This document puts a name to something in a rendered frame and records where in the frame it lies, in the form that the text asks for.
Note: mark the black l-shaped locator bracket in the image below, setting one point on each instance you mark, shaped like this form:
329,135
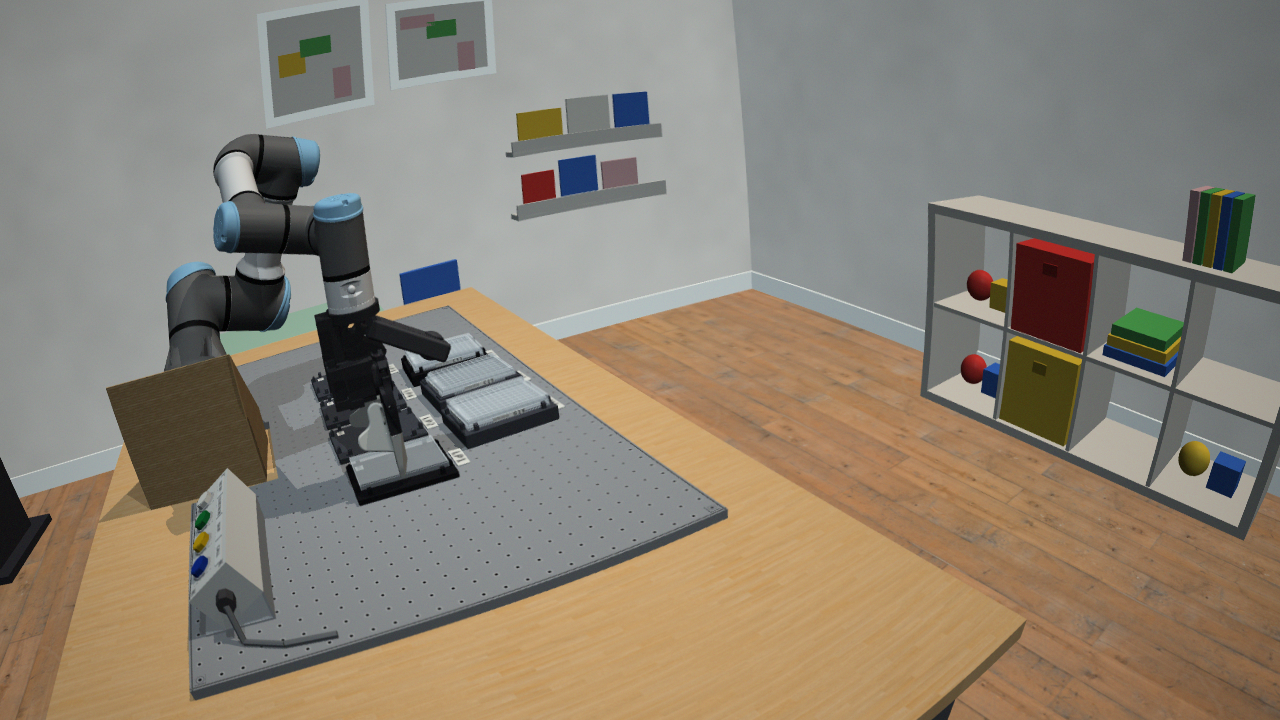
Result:
439,402

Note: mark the grey operator panel with coloured buttons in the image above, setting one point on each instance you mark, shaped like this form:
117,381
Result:
233,566

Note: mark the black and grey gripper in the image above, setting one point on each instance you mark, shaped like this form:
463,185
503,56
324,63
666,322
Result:
364,378

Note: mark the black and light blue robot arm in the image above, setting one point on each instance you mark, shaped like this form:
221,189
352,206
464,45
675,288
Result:
200,304

